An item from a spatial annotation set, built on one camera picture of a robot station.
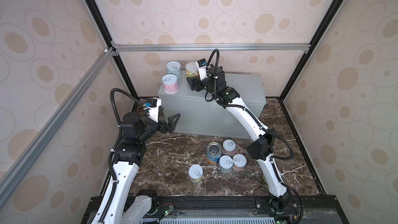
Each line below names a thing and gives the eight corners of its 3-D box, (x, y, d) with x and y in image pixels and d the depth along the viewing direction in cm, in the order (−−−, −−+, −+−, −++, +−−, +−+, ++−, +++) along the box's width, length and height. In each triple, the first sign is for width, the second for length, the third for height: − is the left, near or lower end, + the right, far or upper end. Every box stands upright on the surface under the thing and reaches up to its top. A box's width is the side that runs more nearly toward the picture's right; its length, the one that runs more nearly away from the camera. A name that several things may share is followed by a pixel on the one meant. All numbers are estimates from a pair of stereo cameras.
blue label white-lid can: (219, 172, 86) (220, 168, 81) (218, 159, 91) (219, 155, 86) (232, 172, 86) (234, 168, 81) (230, 159, 91) (232, 155, 86)
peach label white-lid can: (232, 170, 87) (234, 165, 80) (230, 159, 91) (232, 153, 85) (244, 170, 87) (247, 165, 80) (242, 159, 91) (245, 153, 85)
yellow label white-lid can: (188, 182, 83) (187, 178, 78) (189, 168, 87) (188, 164, 83) (202, 182, 83) (202, 178, 78) (202, 168, 87) (202, 164, 83)
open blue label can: (206, 164, 88) (206, 156, 80) (205, 150, 94) (206, 142, 86) (220, 164, 88) (222, 156, 80) (219, 150, 94) (221, 142, 86)
